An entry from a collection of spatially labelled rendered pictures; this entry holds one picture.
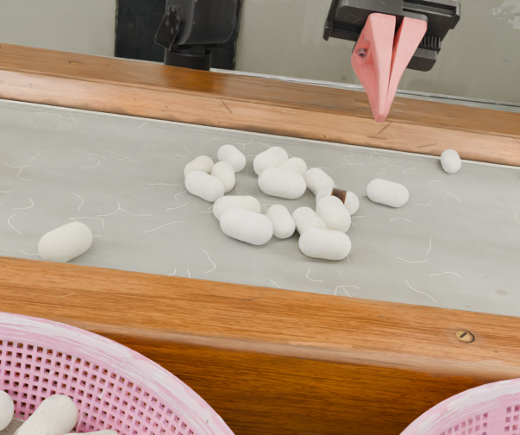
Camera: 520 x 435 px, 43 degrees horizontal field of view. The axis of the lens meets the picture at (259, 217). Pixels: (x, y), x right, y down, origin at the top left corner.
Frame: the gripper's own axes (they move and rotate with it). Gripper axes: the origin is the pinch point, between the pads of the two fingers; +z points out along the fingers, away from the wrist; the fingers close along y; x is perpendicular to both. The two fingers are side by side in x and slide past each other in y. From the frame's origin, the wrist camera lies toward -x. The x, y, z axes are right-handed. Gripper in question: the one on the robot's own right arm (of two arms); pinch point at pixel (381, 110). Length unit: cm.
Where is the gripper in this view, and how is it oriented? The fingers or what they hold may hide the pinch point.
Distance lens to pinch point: 53.8
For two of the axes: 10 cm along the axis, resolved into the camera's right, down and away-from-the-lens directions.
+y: 9.9, 1.6, 0.5
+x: -1.0, 3.3, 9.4
